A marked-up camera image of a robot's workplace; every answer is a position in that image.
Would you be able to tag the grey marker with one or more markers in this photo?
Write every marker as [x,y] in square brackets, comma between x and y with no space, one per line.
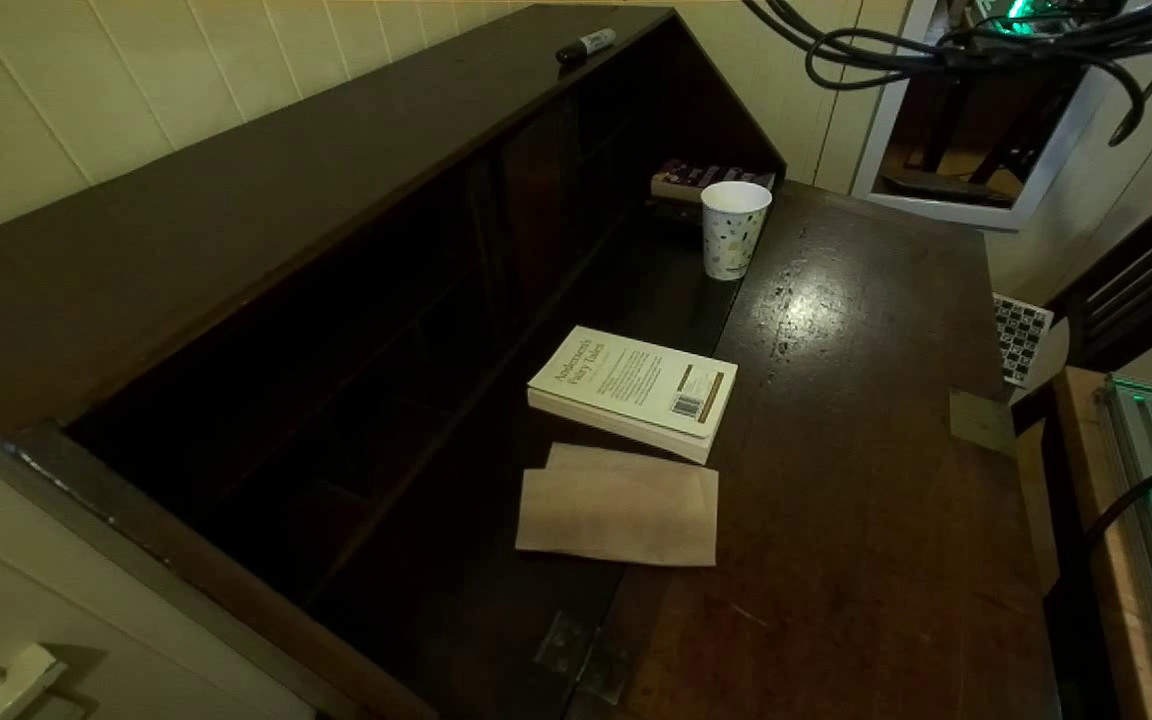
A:
[586,45]

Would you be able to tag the speckled white paper cup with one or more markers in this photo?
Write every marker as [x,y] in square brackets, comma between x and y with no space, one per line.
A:
[732,216]

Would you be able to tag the dark wooden secretary desk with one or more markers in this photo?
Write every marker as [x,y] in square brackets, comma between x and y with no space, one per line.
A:
[291,375]

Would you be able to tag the white paperback book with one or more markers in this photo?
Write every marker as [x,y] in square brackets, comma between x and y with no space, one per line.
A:
[637,388]

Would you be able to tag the dark John Grisham paperback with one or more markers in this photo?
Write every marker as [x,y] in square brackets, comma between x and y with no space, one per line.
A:
[686,181]

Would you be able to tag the small yellow sticky note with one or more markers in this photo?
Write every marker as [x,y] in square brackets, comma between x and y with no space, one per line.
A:
[983,422]

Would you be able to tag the light wooden side table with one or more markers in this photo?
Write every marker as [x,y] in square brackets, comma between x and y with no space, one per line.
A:
[1106,573]

